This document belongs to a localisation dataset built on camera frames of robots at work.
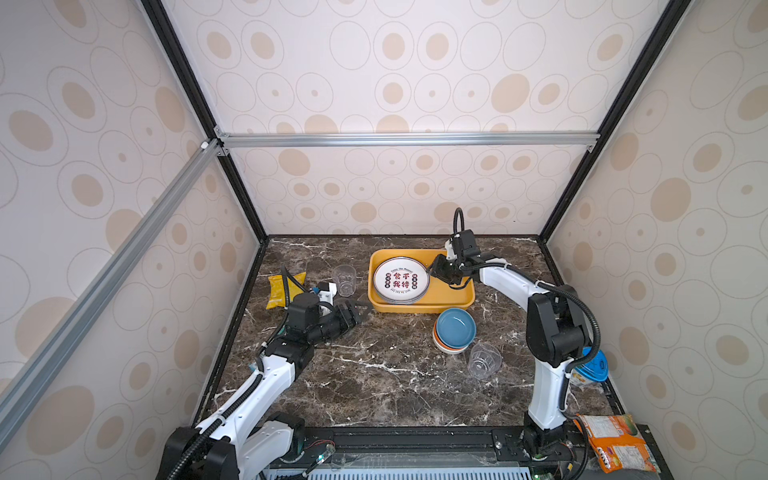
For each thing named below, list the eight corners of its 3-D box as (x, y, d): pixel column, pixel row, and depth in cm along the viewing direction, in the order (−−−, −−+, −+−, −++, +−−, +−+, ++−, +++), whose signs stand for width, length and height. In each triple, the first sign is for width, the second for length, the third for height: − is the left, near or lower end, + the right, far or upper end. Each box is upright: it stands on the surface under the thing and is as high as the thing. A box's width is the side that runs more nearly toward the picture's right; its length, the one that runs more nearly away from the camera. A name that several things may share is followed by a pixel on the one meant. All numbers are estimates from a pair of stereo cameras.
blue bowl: (437, 355, 91) (442, 339, 82) (434, 326, 97) (438, 308, 88) (470, 355, 91) (479, 339, 82) (465, 326, 97) (472, 308, 88)
